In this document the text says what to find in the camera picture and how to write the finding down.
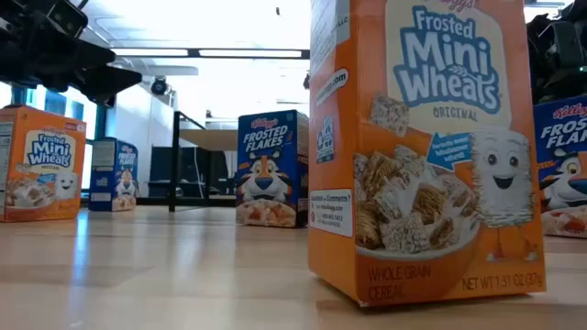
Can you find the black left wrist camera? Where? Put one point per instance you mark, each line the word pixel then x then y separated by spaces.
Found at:
pixel 69 16

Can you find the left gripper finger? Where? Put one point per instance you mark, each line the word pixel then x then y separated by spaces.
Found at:
pixel 73 57
pixel 107 84

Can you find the orange Frosted Mini Wheats box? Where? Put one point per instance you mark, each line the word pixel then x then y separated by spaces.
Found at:
pixel 413 183
pixel 43 183

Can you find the long ceiling light bar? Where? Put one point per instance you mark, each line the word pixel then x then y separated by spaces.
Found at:
pixel 151 52

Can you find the black ceiling spotlight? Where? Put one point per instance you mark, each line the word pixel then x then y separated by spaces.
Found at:
pixel 306 81
pixel 158 86

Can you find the blue Frosted Flakes box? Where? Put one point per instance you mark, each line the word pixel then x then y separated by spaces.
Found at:
pixel 268 151
pixel 561 151
pixel 114 174

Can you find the black aluminium rig frame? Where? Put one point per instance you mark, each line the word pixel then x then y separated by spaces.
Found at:
pixel 156 201

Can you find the wooden shelf with black frame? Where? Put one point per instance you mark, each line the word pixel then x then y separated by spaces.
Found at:
pixel 206 139

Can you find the black cabinet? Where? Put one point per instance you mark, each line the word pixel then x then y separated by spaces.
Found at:
pixel 183 169

